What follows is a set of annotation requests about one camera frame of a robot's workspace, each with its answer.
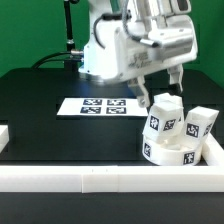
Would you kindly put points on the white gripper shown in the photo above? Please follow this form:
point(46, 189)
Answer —
point(166, 46)

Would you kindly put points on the white round stool seat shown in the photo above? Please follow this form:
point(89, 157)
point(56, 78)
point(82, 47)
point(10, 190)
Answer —
point(170, 155)

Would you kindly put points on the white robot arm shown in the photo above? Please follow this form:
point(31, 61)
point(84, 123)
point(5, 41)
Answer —
point(141, 37)

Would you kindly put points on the white U-shaped fence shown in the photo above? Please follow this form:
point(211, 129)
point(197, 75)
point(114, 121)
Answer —
point(117, 179)

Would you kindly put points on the white marker base plate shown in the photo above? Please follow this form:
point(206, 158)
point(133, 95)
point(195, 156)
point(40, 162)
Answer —
point(101, 107)

